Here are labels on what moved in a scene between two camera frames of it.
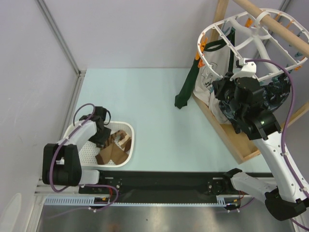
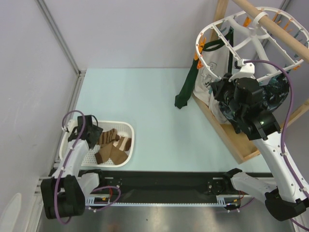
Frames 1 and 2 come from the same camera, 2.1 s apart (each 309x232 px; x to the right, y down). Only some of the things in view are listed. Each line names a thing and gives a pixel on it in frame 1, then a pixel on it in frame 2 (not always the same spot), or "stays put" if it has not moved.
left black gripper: [101, 141] → [96, 131]
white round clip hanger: [257, 44] stays put
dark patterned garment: [276, 88] stays put
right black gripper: [222, 89] stays put
